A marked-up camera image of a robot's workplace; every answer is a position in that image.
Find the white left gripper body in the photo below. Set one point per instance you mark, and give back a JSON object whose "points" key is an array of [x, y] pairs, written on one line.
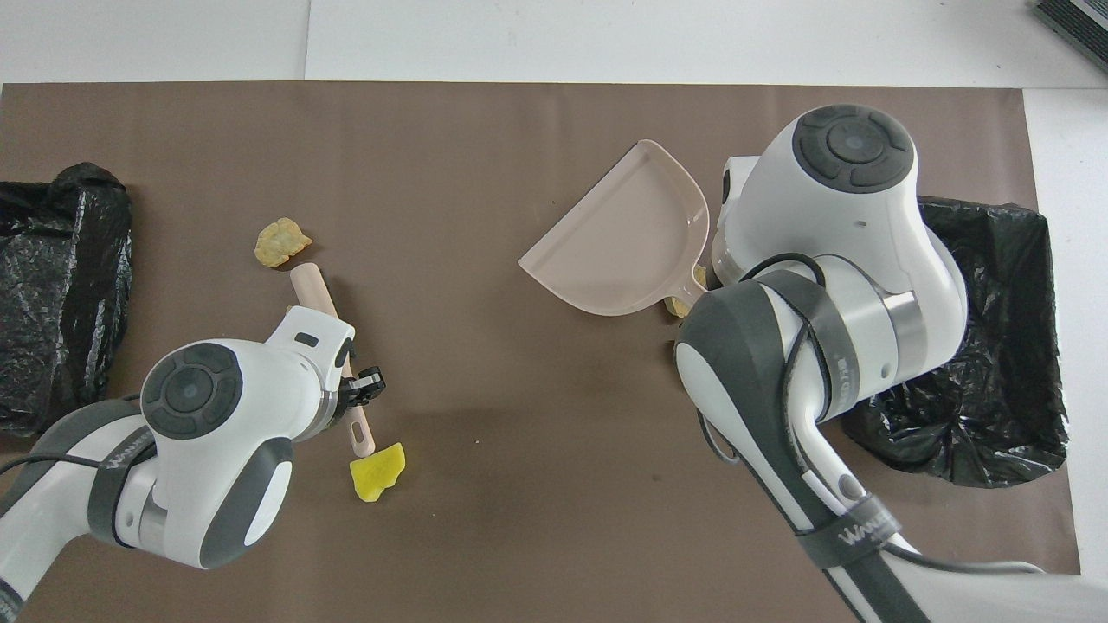
{"points": [[327, 332]]}

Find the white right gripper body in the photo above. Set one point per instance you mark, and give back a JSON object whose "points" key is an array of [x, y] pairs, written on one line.
{"points": [[731, 225]]}

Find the yellow sponge piece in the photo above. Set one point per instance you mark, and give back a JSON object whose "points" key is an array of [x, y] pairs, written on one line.
{"points": [[377, 472]]}

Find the pale yellow sponge chunk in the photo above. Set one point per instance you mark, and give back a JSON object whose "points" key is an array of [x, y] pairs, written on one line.
{"points": [[673, 305], [282, 242]]}

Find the beige plastic dustpan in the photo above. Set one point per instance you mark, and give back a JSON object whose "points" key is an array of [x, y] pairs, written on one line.
{"points": [[623, 242]]}

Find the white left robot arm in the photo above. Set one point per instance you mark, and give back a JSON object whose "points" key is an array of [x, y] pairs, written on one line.
{"points": [[186, 394]]}

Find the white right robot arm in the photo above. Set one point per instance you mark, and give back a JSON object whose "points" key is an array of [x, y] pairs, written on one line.
{"points": [[853, 147]]}

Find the black bag lined bin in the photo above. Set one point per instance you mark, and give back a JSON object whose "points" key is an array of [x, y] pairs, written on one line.
{"points": [[1013, 389], [61, 303]]}

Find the brown paper table mat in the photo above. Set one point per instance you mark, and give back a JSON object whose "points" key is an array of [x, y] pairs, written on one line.
{"points": [[519, 519]]}

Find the grey ribbed device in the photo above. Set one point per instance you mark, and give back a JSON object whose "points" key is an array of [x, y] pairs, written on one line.
{"points": [[1078, 22]]}

